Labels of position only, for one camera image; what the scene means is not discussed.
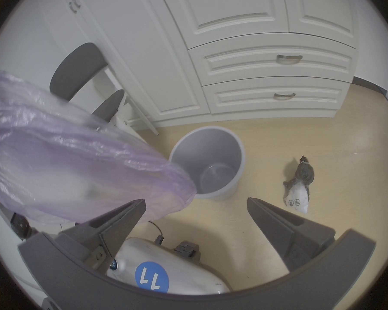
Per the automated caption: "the white and dark wrapper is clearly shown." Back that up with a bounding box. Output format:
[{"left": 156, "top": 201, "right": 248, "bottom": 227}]
[{"left": 283, "top": 156, "right": 315, "bottom": 213}]

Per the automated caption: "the white chair with grey seat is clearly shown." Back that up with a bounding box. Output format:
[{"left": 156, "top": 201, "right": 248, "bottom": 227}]
[{"left": 49, "top": 42, "right": 159, "bottom": 138}]

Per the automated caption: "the black cable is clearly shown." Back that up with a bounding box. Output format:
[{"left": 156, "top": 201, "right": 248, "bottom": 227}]
[{"left": 148, "top": 220, "right": 166, "bottom": 245}]

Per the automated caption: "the white trash bin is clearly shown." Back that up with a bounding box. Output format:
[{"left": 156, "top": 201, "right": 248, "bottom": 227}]
[{"left": 168, "top": 126, "right": 246, "bottom": 201}]

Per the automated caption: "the white wardrobe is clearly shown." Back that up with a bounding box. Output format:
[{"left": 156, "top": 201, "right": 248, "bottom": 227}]
[{"left": 42, "top": 0, "right": 360, "bottom": 132}]

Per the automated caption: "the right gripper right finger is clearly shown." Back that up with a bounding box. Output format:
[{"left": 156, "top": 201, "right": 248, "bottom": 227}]
[{"left": 247, "top": 197, "right": 337, "bottom": 274}]

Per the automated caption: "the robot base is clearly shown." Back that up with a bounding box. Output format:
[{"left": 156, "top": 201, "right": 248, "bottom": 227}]
[{"left": 105, "top": 237, "right": 231, "bottom": 296}]

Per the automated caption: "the purple plastic bag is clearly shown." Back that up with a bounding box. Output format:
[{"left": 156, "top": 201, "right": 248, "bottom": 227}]
[{"left": 0, "top": 71, "right": 198, "bottom": 225}]

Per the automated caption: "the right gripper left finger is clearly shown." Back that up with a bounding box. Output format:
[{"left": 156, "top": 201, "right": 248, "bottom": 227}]
[{"left": 63, "top": 199, "right": 147, "bottom": 275}]

